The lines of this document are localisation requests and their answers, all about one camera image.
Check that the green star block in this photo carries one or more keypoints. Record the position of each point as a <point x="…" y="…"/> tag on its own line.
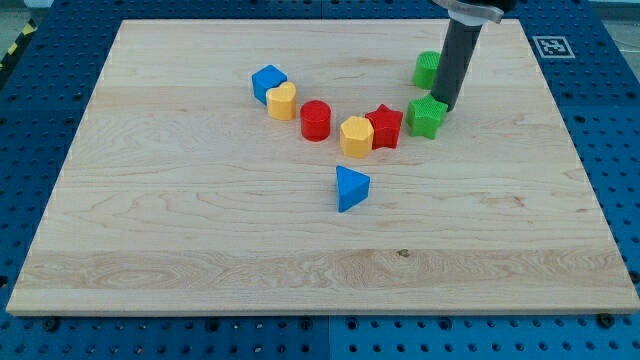
<point x="425" y="116"/>

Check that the grey robot arm flange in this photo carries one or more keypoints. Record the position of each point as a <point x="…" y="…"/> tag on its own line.
<point x="476" y="12"/>

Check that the red star block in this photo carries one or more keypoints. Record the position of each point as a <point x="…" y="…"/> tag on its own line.
<point x="386" y="123"/>

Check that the blue triangle block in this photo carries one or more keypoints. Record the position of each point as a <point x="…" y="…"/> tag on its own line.
<point x="352" y="187"/>

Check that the yellow hexagon block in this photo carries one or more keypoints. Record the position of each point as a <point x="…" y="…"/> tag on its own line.
<point x="356" y="137"/>

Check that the red cylinder block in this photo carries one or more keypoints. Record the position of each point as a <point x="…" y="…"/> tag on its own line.
<point x="315" y="120"/>

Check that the yellow heart block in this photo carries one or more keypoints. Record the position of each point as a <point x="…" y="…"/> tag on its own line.
<point x="282" y="101"/>

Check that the light wooden board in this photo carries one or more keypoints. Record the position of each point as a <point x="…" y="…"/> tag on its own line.
<point x="181" y="196"/>

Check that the blue cube block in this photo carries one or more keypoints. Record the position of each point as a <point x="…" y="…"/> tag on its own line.
<point x="266" y="78"/>

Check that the green cylinder block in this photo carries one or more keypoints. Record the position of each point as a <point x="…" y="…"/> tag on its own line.
<point x="425" y="69"/>

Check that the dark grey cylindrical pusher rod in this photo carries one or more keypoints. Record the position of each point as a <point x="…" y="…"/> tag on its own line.
<point x="455" y="57"/>

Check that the black white fiducial marker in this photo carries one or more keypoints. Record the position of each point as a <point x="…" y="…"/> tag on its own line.
<point x="553" y="47"/>

